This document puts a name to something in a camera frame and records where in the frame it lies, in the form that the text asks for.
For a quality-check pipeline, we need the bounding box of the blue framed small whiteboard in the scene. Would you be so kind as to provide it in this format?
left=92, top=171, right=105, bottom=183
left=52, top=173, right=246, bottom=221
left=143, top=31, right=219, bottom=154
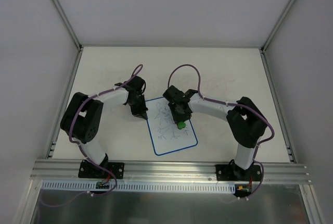
left=146, top=97, right=198, bottom=156

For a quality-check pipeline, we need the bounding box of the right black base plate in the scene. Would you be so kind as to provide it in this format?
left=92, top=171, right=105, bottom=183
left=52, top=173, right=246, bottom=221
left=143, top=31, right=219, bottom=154
left=215, top=163, right=263, bottom=182

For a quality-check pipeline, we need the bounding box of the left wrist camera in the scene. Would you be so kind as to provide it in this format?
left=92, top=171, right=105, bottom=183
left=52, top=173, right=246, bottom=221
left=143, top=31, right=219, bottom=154
left=128, top=76, right=146, bottom=94

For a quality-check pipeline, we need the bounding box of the aluminium mounting rail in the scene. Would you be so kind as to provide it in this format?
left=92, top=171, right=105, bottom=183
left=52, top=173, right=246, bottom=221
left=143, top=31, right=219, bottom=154
left=30, top=159, right=312, bottom=184

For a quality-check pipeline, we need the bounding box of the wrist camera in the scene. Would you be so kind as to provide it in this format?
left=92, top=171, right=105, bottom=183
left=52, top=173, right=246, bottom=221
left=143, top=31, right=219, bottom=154
left=128, top=76, right=146, bottom=94
left=163, top=85, right=184, bottom=103

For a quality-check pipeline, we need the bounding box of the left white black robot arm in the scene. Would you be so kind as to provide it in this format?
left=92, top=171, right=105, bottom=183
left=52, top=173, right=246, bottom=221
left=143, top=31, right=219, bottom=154
left=60, top=76, right=148, bottom=178

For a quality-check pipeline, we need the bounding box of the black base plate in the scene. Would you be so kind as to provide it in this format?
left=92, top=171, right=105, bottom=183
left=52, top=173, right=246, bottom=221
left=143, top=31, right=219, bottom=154
left=215, top=163, right=263, bottom=182
left=78, top=160, right=124, bottom=179

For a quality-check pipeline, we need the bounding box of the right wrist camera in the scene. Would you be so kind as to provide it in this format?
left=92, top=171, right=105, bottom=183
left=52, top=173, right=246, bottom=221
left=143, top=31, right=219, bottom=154
left=163, top=85, right=184, bottom=103

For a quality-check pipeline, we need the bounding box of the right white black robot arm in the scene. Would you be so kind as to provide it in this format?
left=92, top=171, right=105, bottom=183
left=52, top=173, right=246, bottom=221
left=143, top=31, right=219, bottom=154
left=163, top=85, right=268, bottom=180

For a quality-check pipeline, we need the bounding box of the green whiteboard eraser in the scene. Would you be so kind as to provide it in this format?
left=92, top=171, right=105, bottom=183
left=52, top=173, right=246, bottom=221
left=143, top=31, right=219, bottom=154
left=177, top=122, right=186, bottom=130

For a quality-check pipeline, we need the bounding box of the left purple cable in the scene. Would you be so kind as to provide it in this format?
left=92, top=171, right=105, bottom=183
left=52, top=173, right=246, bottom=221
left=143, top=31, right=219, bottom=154
left=39, top=64, right=144, bottom=207

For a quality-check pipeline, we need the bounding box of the left aluminium frame post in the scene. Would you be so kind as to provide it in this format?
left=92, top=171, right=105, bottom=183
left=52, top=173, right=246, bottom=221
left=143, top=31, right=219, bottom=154
left=39, top=0, right=83, bottom=51

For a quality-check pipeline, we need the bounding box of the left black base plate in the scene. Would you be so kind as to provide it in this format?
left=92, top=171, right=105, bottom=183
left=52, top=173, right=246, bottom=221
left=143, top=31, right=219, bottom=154
left=78, top=160, right=124, bottom=179

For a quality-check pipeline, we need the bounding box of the right aluminium frame post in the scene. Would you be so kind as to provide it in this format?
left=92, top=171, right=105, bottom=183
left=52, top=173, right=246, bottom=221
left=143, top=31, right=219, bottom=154
left=260, top=0, right=313, bottom=53

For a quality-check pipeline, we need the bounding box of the white slotted cable duct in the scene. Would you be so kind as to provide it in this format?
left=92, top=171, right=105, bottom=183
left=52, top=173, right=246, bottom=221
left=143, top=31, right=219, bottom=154
left=41, top=180, right=236, bottom=194

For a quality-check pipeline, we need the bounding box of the aluminium frame post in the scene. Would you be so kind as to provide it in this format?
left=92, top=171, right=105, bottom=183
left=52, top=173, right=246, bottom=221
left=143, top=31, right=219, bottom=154
left=39, top=0, right=83, bottom=51
left=260, top=0, right=313, bottom=53

